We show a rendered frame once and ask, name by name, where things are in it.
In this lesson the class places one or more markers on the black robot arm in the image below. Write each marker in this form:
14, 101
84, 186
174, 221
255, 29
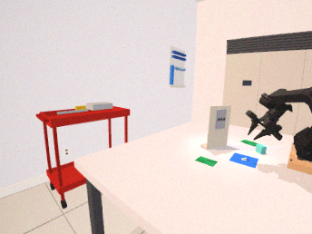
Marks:
277, 102

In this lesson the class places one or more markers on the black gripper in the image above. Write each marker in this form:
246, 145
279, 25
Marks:
256, 120

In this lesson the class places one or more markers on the green flat rectangular block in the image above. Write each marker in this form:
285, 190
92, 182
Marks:
251, 143

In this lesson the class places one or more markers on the small teal block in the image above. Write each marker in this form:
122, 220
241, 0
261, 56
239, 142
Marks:
260, 148

